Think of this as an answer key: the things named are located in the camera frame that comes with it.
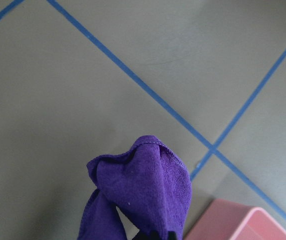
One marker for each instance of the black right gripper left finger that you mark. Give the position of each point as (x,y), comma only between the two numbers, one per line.
(153,235)

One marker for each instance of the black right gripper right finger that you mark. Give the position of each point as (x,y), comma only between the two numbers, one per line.
(171,235)

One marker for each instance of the purple cloth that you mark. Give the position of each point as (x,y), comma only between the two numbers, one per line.
(149,184)

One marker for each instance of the pink plastic bin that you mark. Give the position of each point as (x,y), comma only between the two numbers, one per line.
(223,220)

